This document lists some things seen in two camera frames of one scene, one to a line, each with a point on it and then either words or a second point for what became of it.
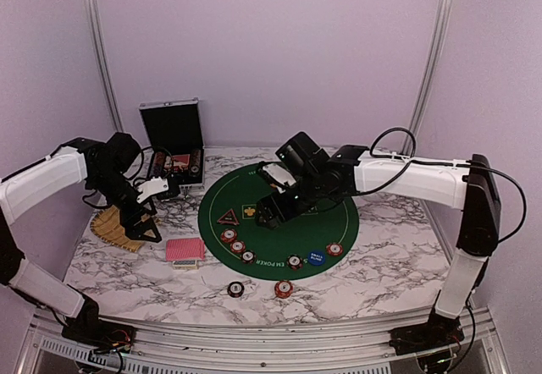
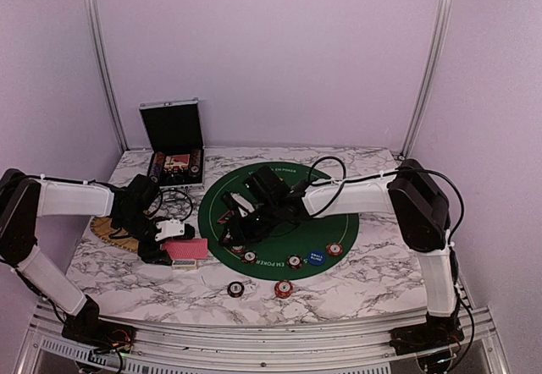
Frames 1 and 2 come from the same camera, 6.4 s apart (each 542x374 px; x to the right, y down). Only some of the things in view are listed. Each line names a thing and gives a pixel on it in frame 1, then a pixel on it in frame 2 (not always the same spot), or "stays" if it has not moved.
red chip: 334,249 stays
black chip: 248,256 stays
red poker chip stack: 284,288 stays
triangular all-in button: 229,217 stays
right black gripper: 264,206 → 240,233
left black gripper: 133,230 → 153,254
